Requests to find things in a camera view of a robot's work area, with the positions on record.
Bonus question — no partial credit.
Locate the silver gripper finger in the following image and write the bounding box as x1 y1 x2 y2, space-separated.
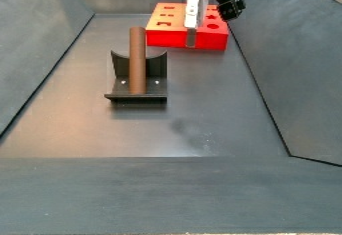
183 0 208 48

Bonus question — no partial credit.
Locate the brown oval cylinder peg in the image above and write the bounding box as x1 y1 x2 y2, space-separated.
130 27 146 94

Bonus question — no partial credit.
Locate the red foam shape board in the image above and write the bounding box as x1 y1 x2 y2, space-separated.
146 3 230 51

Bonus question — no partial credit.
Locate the black curved fixture stand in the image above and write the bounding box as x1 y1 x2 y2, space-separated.
104 52 167 103

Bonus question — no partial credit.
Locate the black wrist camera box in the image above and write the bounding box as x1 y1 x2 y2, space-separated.
215 0 246 21

